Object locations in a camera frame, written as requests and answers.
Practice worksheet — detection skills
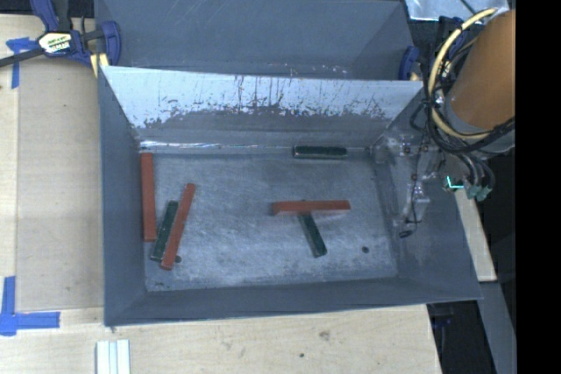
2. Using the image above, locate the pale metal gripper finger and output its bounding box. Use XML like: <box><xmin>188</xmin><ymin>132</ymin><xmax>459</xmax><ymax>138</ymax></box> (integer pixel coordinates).
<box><xmin>370</xmin><ymin>133</ymin><xmax>439</xmax><ymax>166</ymax></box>
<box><xmin>396</xmin><ymin>173</ymin><xmax>433</xmax><ymax>239</ymax></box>

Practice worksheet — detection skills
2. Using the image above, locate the dark green flat block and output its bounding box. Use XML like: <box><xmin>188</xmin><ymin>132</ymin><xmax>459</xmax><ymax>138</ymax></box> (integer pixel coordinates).
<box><xmin>150</xmin><ymin>200</ymin><xmax>180</xmax><ymax>263</ymax></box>
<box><xmin>292</xmin><ymin>145</ymin><xmax>349</xmax><ymax>160</ymax></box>
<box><xmin>298</xmin><ymin>212</ymin><xmax>329</xmax><ymax>258</ymax></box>

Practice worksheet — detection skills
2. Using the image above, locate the red-brown flat block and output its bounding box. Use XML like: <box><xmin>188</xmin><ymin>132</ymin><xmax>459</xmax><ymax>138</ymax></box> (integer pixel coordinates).
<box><xmin>160</xmin><ymin>182</ymin><xmax>197</xmax><ymax>272</ymax></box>
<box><xmin>269</xmin><ymin>200</ymin><xmax>352</xmax><ymax>216</ymax></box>
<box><xmin>139</xmin><ymin>152</ymin><xmax>158</xmax><ymax>243</ymax></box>

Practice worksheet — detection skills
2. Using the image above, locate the grey metal bin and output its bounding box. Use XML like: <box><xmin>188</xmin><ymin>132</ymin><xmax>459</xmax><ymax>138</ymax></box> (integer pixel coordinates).
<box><xmin>91</xmin><ymin>0</ymin><xmax>484</xmax><ymax>328</ymax></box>

